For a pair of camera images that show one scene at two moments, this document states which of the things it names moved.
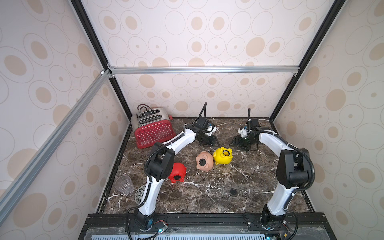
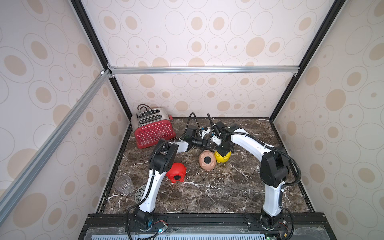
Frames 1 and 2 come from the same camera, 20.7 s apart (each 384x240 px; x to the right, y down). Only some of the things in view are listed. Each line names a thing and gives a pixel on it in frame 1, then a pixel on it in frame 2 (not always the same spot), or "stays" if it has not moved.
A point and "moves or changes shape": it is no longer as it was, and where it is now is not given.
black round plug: x=202 y=162 moves or changes shape
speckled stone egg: x=139 y=193 stays
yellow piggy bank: x=222 y=155 stays
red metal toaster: x=152 y=125 stays
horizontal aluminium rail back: x=192 y=69 stays
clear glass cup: x=124 y=184 stays
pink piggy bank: x=209 y=160 moves or changes shape
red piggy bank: x=178 y=169 stays
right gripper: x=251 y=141 to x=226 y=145
